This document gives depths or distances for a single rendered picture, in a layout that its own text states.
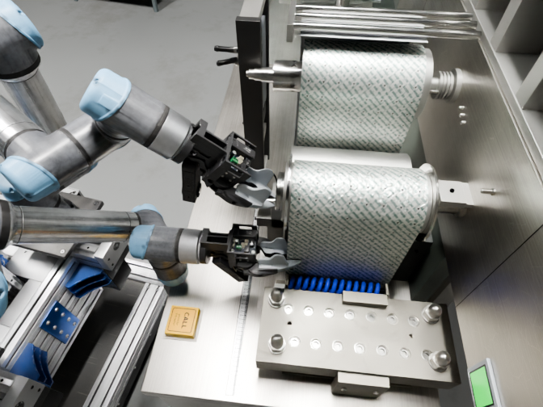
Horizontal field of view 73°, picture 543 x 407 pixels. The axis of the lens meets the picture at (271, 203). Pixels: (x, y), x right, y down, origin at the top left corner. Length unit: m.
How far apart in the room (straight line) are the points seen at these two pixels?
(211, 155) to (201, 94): 2.46
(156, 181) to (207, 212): 1.38
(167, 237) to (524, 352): 0.63
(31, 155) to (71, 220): 0.25
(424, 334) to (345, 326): 0.16
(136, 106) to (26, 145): 0.19
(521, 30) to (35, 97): 1.01
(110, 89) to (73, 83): 2.93
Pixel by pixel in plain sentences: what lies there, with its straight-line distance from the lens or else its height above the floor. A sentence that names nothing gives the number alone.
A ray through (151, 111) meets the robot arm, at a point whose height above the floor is 1.45.
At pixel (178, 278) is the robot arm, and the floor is 1.00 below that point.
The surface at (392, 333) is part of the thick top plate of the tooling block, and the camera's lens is 0.85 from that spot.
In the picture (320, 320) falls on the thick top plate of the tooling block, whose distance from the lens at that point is 0.83.
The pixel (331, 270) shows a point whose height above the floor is 1.07.
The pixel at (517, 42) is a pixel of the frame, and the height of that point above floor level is 1.48.
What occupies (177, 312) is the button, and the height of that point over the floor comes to 0.92.
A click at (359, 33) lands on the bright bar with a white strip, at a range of 0.78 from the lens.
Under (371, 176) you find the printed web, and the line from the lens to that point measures 0.68.
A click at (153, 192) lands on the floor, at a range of 2.43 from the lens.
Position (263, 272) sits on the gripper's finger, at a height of 1.10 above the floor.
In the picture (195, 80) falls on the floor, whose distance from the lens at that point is 3.23.
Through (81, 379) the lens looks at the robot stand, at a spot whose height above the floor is 0.21.
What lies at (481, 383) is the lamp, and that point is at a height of 1.19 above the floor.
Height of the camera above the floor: 1.81
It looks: 53 degrees down
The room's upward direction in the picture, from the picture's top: straight up
